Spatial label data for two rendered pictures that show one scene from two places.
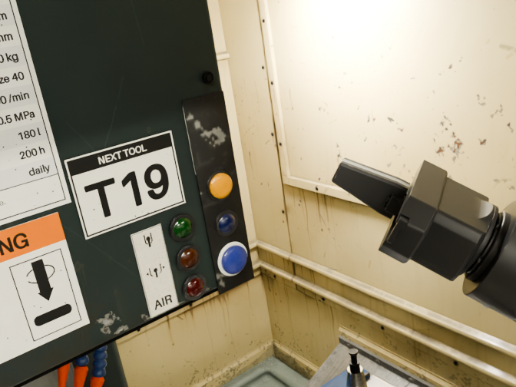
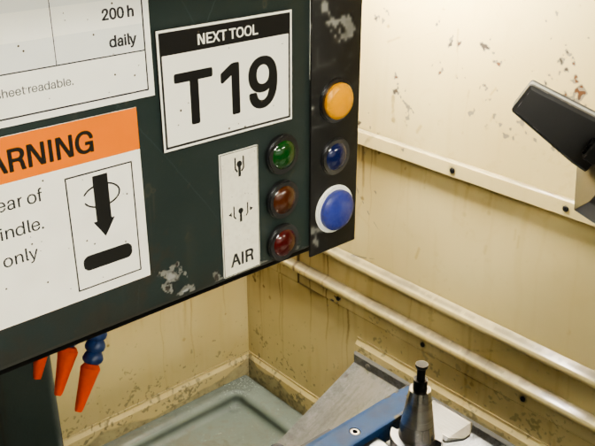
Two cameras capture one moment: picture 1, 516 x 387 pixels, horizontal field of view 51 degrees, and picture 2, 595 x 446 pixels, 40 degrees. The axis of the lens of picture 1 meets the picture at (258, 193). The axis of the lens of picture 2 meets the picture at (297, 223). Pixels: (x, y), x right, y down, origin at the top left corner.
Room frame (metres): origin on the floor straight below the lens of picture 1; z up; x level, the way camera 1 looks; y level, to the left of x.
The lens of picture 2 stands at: (-0.03, 0.13, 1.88)
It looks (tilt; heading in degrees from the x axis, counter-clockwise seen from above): 25 degrees down; 353
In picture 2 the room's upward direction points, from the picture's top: straight up
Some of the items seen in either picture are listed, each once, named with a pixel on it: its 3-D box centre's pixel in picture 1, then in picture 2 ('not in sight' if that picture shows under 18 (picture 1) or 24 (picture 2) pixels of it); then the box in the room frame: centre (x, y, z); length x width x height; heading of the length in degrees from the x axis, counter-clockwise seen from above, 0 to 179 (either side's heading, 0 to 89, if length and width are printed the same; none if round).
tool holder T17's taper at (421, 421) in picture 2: (356, 385); (418, 411); (0.74, -0.11, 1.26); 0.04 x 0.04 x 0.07
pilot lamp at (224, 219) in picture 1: (226, 223); (336, 156); (0.50, 0.04, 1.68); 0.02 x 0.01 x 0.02; 124
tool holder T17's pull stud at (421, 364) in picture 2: (354, 360); (421, 376); (0.74, -0.11, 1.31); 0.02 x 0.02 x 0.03
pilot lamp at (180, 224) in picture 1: (182, 227); (283, 154); (0.47, 0.07, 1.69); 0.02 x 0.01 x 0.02; 124
